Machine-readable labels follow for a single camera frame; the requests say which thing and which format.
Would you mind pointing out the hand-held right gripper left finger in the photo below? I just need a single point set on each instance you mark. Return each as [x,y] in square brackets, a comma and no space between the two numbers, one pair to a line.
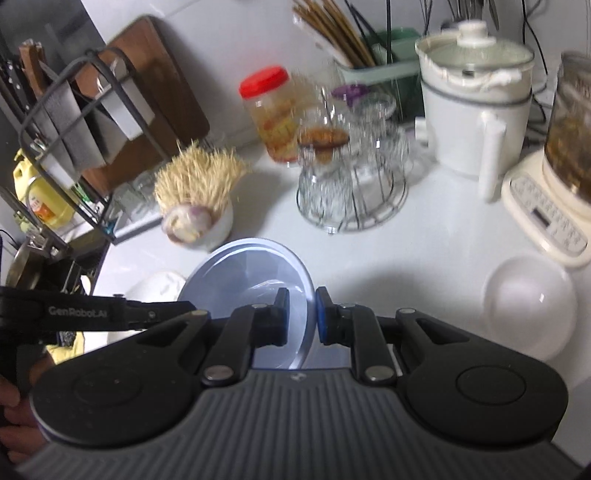
[272,323]

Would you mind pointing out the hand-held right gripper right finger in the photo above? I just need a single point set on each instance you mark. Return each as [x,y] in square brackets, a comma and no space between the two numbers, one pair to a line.
[323,318]

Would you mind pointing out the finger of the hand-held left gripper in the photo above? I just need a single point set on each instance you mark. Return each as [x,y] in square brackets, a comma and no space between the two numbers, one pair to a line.
[157,310]

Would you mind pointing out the light blue bowl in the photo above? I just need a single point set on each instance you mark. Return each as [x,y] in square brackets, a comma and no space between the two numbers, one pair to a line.
[240,272]

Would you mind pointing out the person's left hand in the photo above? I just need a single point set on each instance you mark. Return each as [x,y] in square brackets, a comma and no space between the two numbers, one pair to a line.
[18,417]

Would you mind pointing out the yellow dish cloth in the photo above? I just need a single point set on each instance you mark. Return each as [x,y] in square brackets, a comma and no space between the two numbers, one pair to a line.
[64,350]

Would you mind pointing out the steel cooking pot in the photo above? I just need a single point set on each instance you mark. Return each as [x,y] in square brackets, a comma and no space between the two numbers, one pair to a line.
[23,267]

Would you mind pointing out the white drip tray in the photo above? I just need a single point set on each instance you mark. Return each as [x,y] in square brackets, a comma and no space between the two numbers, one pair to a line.
[138,228]

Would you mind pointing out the purple onion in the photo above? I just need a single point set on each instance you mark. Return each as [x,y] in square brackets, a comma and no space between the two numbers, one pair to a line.
[187,224]

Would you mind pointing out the white bowl with vegetables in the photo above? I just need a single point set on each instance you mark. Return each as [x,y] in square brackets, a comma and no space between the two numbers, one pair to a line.
[217,235]

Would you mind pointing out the clear drinking glass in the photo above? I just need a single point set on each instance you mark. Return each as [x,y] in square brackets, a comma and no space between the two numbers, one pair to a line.
[138,194]

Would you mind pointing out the yellow detergent jug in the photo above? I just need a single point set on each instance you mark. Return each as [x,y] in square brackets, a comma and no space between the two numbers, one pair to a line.
[41,194]

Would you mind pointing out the white rack utensil holder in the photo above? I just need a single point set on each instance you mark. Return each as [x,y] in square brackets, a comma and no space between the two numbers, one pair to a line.
[55,170]
[131,110]

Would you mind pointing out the group of glass cups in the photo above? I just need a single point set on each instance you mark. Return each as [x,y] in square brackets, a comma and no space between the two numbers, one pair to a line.
[374,134]

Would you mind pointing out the glass jar red lid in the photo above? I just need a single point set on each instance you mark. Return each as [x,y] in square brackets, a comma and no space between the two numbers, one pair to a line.
[272,120]

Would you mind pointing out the wooden cutting board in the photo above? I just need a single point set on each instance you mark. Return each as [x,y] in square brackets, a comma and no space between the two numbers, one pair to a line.
[171,106]

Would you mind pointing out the plain white bowl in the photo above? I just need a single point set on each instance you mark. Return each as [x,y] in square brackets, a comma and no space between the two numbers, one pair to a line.
[528,307]

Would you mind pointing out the purple lid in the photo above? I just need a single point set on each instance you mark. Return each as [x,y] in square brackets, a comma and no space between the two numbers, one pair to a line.
[349,93]

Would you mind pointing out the black metal dish rack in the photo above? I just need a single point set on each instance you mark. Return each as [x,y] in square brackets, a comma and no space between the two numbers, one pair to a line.
[55,83]

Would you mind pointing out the white electric cooker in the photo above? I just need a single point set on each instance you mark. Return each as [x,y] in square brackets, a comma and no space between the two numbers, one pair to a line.
[466,120]

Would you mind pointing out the cream electric health kettle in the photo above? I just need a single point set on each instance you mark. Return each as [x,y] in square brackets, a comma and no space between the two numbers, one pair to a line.
[545,203]

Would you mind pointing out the kitchen knives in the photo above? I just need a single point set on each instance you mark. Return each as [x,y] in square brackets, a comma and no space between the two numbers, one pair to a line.
[30,64]

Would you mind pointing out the green utensil holder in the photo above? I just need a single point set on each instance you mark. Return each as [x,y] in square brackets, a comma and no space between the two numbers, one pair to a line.
[397,50]

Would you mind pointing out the bundle of chopsticks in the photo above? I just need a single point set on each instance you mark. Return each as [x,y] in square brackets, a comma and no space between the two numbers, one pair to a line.
[339,32]

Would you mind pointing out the hanging kitchen utensils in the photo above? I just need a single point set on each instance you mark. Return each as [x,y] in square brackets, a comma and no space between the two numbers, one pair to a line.
[461,11]

